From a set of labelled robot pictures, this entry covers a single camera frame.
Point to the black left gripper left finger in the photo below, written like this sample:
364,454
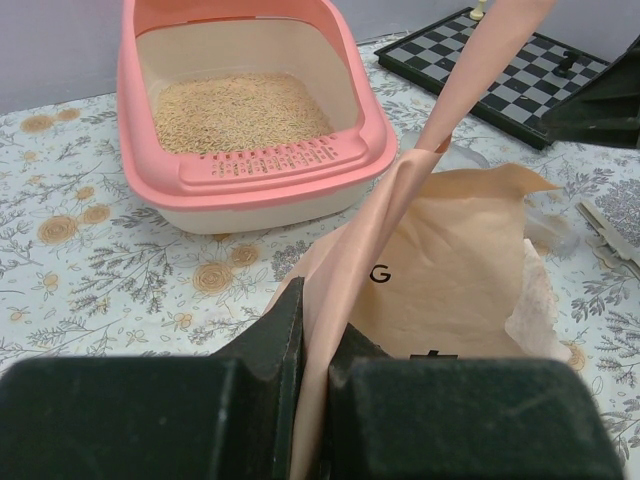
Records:
228,415

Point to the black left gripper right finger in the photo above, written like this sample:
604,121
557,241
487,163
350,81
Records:
436,416

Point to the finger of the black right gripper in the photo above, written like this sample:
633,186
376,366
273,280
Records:
603,112

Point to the clear plastic scoop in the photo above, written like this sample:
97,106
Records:
548,233

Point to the pink cat litter bag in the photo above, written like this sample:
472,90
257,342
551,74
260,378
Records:
433,261

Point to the pink cat litter box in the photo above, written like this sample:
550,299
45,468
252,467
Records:
246,115

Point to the black chess piece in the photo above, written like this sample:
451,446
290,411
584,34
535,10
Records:
564,66

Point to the cream chess piece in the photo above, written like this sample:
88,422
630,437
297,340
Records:
477,13

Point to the black grey chessboard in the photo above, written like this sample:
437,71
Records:
518,98

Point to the white plastic bracket piece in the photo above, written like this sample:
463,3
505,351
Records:
609,245

